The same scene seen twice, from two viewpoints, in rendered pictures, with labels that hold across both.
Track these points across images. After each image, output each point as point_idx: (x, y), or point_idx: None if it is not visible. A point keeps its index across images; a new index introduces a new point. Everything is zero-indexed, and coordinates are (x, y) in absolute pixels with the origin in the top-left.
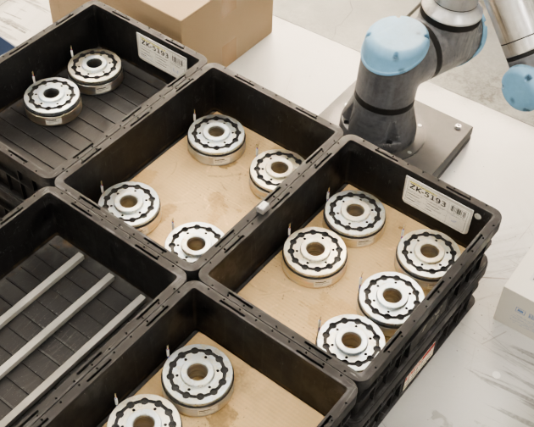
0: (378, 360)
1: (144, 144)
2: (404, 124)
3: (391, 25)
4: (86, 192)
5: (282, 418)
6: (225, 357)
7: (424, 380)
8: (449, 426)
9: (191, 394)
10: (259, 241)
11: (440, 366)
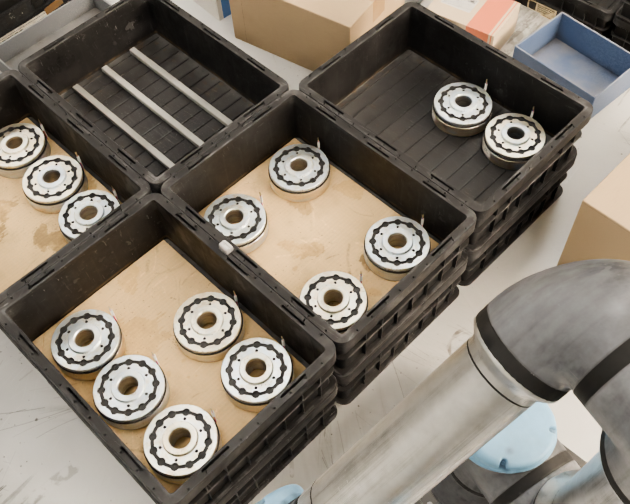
0: (12, 328)
1: (374, 173)
2: (447, 484)
3: (527, 415)
4: (313, 133)
5: None
6: None
7: (113, 467)
8: (56, 481)
9: (70, 209)
10: (211, 260)
11: (126, 488)
